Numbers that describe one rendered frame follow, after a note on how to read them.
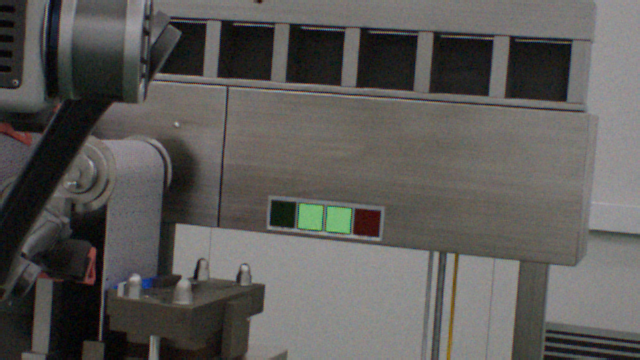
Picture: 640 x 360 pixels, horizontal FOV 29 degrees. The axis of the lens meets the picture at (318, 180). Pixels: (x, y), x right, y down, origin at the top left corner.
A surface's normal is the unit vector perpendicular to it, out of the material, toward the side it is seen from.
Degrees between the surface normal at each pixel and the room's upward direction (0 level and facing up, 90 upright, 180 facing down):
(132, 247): 90
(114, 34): 85
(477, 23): 90
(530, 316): 90
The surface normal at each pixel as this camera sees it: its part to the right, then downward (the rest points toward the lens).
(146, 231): 0.95, 0.09
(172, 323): -0.29, 0.03
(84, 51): 0.07, 0.25
